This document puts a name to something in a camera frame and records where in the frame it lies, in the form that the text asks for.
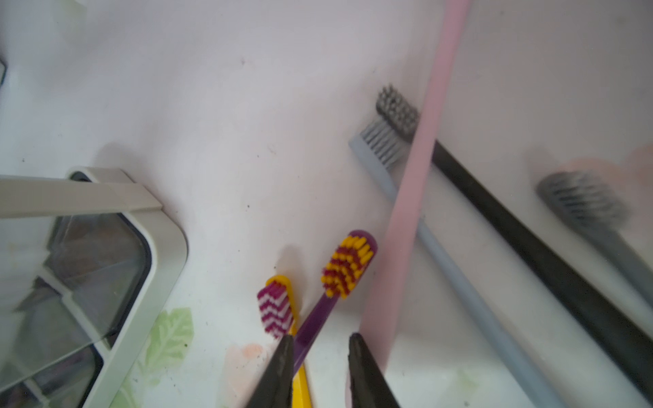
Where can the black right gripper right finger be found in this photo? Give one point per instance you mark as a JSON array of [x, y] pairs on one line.
[[368, 387]]

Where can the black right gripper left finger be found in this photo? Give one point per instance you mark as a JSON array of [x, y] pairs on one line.
[[274, 389]]

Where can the pink toothbrush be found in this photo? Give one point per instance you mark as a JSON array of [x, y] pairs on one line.
[[413, 178]]

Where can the purple toothbrush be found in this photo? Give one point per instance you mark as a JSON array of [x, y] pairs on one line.
[[339, 278]]

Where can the white clear toothbrush holder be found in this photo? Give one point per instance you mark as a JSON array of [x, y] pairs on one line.
[[87, 263]]

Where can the yellow toothbrush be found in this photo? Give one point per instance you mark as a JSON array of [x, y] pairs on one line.
[[279, 316]]

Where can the light blue toothbrush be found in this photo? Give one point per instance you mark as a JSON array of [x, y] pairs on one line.
[[378, 148]]

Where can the black toothbrush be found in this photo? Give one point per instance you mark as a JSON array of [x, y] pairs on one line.
[[620, 338]]

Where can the grey toothbrush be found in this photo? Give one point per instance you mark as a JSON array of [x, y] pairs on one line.
[[586, 204]]

